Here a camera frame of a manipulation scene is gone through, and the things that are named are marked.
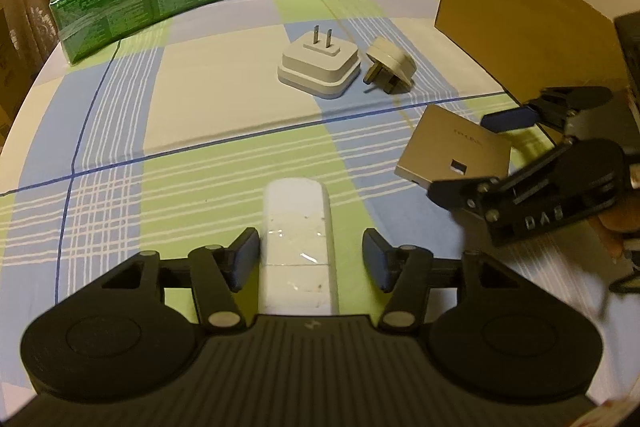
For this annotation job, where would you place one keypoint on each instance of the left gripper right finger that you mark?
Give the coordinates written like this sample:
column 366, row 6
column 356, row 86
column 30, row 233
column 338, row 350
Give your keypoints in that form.
column 385, row 263

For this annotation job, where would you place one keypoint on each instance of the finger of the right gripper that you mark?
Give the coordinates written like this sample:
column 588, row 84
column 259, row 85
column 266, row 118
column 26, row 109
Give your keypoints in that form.
column 515, row 118
column 460, row 193

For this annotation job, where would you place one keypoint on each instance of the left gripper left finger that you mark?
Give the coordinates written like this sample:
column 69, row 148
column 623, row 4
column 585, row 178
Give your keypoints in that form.
column 234, row 261

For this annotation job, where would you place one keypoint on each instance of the person's right hand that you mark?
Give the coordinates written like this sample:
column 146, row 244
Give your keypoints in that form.
column 613, row 223

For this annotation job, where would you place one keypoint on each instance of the beige flat square panel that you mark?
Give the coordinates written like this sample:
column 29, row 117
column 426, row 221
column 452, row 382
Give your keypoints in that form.
column 446, row 146

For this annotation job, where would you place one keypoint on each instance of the white oblong plastic case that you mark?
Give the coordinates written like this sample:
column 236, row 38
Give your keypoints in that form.
column 297, row 274

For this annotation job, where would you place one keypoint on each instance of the open brown cardboard box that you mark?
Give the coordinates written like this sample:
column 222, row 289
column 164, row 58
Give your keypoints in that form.
column 532, row 45

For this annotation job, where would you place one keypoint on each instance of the small beige travel plug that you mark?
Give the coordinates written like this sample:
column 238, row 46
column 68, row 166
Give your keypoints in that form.
column 392, row 68

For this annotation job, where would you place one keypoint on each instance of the checkered bed sheet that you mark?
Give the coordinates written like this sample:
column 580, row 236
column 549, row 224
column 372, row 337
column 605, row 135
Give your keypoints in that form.
column 166, row 140

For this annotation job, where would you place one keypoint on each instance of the white square plug adapter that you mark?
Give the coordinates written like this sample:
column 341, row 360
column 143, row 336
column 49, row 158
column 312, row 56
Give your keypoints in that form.
column 320, row 64

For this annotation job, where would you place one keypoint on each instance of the cardboard boxes on floor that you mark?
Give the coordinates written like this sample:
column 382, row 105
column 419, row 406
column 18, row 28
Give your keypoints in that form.
column 15, row 81

